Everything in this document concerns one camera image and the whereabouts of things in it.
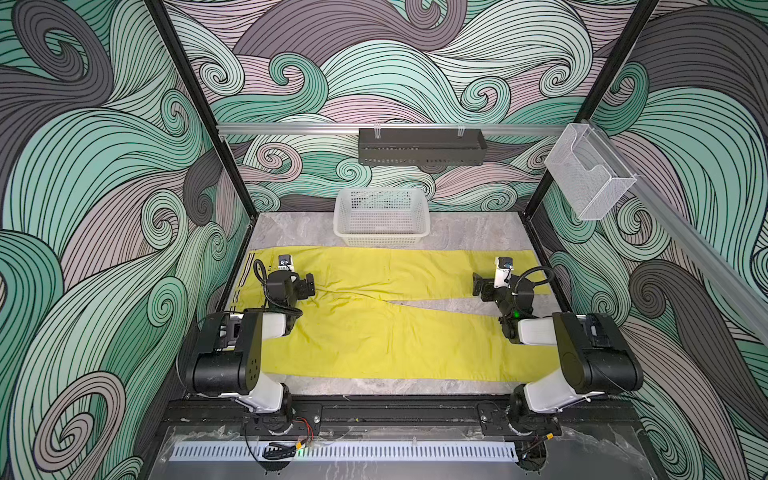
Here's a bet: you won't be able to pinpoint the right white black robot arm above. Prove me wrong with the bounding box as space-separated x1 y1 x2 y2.
472 257 644 436

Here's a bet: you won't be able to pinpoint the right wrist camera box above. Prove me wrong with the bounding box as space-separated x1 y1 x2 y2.
494 256 514 288

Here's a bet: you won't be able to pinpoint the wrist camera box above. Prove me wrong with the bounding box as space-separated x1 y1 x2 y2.
494 256 514 288
278 254 294 272

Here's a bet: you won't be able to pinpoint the yellow-green long pants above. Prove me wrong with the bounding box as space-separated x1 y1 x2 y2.
232 246 559 383

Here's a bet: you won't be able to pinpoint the aluminium rail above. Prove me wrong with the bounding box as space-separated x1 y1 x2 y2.
216 122 566 137
580 120 767 343

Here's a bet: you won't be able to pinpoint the back aluminium rail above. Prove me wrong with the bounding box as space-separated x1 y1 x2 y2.
216 122 566 137

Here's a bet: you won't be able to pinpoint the clear acrylic wall holder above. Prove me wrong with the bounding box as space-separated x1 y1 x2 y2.
545 123 636 221

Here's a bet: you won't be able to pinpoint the white plastic mesh basket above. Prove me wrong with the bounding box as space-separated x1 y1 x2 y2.
333 188 431 248

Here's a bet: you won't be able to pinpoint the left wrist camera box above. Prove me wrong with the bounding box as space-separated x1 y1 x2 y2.
278 254 294 272

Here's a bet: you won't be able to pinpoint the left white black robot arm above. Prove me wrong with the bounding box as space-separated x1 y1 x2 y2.
175 254 315 433

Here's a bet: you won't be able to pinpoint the right aluminium rail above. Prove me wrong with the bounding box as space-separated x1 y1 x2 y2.
580 120 767 343

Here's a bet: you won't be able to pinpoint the black perforated wall tray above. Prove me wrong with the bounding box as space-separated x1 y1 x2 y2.
358 129 488 169

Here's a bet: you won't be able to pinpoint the white slotted cable duct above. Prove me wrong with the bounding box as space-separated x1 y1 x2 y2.
169 440 518 463

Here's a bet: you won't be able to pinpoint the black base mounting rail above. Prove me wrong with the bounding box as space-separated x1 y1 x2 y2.
160 395 640 439

